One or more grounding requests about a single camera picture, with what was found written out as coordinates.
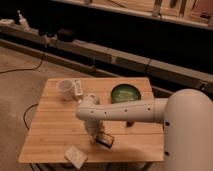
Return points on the black box on ledge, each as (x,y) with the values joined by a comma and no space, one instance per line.
(66,35)

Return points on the white cup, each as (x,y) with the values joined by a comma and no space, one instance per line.
(66,88)

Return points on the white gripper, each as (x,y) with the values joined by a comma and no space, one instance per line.
(94,129)

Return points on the white tube bottle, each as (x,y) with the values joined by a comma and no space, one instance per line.
(78,90)

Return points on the green plate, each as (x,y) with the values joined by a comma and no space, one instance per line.
(124,93)

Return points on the white spray bottle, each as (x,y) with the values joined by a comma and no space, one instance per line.
(23,22)

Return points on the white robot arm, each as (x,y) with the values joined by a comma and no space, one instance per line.
(187,117)

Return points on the black and brown eraser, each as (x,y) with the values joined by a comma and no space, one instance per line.
(105,140)

